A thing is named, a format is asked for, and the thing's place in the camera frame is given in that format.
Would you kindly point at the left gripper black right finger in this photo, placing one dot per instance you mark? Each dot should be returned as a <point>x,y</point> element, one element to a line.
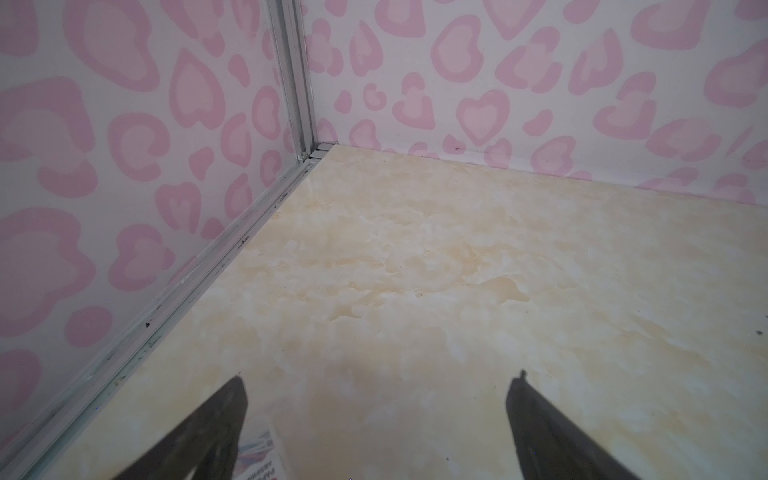
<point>549,445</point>

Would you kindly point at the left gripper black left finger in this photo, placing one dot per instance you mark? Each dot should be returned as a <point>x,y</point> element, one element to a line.
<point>202,446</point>

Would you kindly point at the clear plastic card box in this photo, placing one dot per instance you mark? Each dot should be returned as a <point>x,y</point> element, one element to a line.
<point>258,455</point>

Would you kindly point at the aluminium frame rail left floor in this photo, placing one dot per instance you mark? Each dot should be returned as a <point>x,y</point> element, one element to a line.
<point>39,445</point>

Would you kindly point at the aluminium frame post back-left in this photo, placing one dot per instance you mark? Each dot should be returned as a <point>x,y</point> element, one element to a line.
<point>290,48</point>

